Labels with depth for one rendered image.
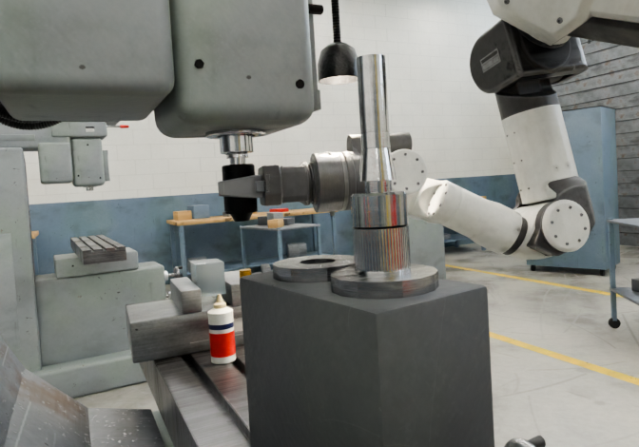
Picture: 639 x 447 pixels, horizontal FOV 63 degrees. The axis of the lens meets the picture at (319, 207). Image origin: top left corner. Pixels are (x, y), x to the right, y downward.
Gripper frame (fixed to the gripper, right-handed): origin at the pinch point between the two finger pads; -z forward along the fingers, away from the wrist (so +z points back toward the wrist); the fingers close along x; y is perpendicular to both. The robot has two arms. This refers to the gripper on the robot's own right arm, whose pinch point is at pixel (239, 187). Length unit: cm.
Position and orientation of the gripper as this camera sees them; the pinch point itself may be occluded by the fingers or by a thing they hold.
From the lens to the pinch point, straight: 75.5
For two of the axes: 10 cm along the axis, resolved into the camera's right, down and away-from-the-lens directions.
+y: 0.6, 10.0, 0.4
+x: 1.8, 0.3, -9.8
